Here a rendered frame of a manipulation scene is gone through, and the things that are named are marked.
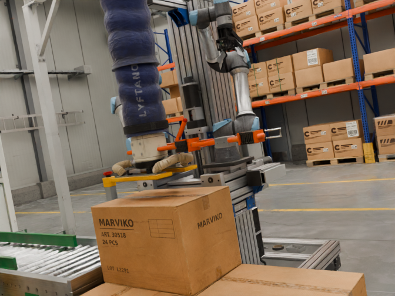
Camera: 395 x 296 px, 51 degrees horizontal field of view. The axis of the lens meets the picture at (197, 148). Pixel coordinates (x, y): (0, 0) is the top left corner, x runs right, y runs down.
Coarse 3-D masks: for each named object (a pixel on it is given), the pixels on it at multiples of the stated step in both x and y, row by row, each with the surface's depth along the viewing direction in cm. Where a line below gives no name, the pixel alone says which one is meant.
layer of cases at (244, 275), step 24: (240, 264) 210; (96, 288) 208; (120, 288) 203; (144, 288) 198; (216, 288) 183; (240, 288) 179; (264, 288) 175; (288, 288) 171; (312, 288) 167; (336, 288) 164; (360, 288) 169
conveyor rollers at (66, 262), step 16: (16, 256) 302; (32, 256) 294; (48, 256) 292; (64, 256) 282; (80, 256) 272; (96, 256) 270; (32, 272) 254; (48, 272) 252; (64, 272) 249; (80, 272) 239
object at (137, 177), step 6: (150, 168) 198; (126, 174) 211; (132, 174) 206; (138, 174) 201; (144, 174) 196; (150, 174) 193; (156, 174) 191; (162, 174) 191; (168, 174) 194; (114, 180) 208; (120, 180) 205; (126, 180) 202; (132, 180) 199; (138, 180) 197
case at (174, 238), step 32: (160, 192) 224; (192, 192) 206; (224, 192) 204; (96, 224) 213; (128, 224) 198; (160, 224) 184; (192, 224) 183; (224, 224) 201; (128, 256) 201; (160, 256) 187; (192, 256) 181; (224, 256) 199; (160, 288) 190; (192, 288) 179
